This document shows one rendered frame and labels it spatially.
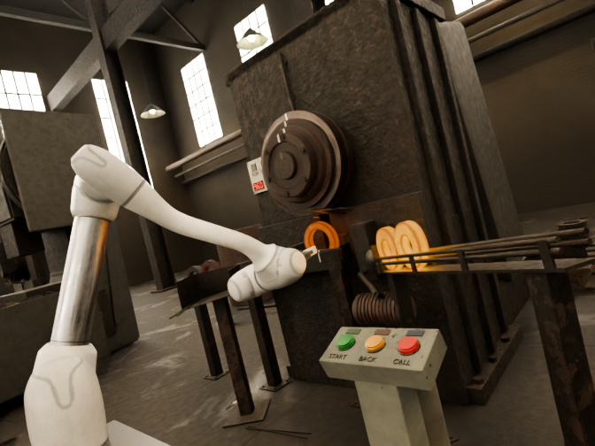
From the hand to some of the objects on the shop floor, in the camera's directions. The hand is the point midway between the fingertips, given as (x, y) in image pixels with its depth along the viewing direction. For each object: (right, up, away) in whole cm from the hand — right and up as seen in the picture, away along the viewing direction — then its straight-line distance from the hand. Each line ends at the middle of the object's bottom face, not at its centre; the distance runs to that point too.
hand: (310, 251), depth 157 cm
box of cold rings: (-220, -125, +158) cm, 299 cm away
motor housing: (+39, -67, -7) cm, 78 cm away
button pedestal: (+25, -72, -75) cm, 107 cm away
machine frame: (+51, -62, +57) cm, 99 cm away
